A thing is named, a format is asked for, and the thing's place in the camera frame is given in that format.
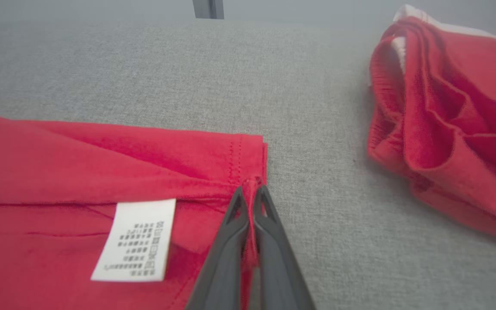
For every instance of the grey metal partition post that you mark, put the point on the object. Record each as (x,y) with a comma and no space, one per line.
(208,8)

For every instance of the red basketball jersey with numbers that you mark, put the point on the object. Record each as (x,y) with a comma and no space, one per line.
(58,172)

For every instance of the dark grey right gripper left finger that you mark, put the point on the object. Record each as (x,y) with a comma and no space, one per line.
(226,267)

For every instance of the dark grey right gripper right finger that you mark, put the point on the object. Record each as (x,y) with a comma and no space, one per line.
(280,267)

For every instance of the red shorts white stripe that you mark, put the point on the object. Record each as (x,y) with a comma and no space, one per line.
(467,107)

